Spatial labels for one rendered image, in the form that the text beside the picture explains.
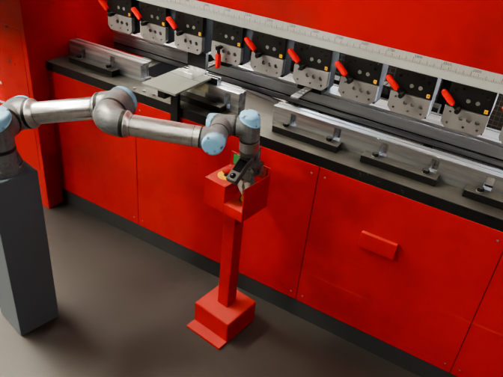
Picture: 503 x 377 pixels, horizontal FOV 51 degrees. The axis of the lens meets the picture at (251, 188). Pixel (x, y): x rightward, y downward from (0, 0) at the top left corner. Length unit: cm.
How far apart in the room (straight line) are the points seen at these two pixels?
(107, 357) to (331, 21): 165
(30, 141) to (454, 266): 226
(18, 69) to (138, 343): 151
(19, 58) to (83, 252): 104
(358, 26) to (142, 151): 124
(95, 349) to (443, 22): 188
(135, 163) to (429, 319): 156
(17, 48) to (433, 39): 198
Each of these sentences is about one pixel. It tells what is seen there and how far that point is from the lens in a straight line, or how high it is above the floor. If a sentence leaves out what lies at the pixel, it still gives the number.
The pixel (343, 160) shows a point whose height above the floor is 88.
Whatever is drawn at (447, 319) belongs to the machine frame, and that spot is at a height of 36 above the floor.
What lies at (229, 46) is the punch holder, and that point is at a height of 117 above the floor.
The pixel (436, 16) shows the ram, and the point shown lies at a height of 146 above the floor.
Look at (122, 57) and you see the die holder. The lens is 273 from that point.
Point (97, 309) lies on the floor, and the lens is 263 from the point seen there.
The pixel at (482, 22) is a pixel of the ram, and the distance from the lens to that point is 191.
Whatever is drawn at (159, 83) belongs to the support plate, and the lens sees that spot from 233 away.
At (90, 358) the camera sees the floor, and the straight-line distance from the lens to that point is 243.
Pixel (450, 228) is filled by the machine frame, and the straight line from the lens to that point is 206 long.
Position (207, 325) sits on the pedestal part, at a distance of 248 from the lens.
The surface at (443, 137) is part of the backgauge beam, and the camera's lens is 234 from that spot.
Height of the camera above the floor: 185
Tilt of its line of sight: 32 degrees down
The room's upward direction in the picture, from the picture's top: 6 degrees clockwise
